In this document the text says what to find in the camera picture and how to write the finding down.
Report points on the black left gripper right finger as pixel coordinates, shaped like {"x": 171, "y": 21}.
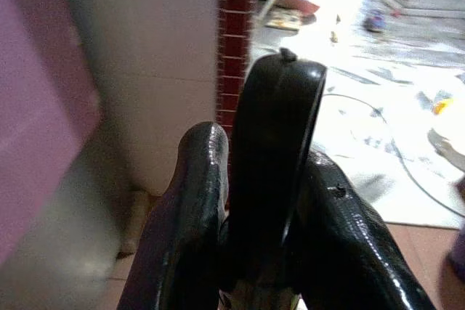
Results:
{"x": 348, "y": 244}

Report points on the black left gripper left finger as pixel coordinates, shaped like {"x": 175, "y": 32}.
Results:
{"x": 192, "y": 194}

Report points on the yellow toy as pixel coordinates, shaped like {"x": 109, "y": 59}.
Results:
{"x": 441, "y": 105}

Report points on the purple fabric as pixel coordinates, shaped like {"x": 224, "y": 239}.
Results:
{"x": 36, "y": 106}

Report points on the flat picture book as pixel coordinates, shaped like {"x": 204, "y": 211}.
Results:
{"x": 285, "y": 20}

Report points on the pink cushion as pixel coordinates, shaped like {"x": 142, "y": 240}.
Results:
{"x": 299, "y": 3}

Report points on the purple toy car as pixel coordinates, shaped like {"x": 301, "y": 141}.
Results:
{"x": 376, "y": 21}

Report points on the small red scrap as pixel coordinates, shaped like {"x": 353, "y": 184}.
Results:
{"x": 396, "y": 13}

